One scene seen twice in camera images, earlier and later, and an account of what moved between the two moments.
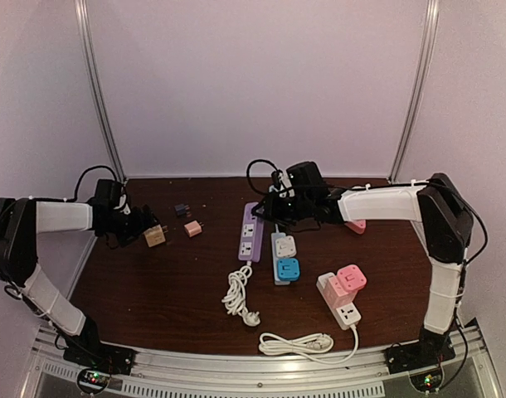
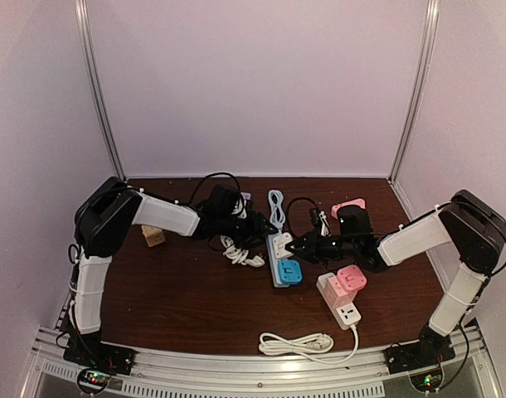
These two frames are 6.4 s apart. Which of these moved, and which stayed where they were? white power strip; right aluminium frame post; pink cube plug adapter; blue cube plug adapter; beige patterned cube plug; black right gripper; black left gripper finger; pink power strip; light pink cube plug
Moved: black right gripper; pink power strip; black left gripper finger
Stayed: white power strip; right aluminium frame post; light pink cube plug; blue cube plug adapter; beige patterned cube plug; pink cube plug adapter
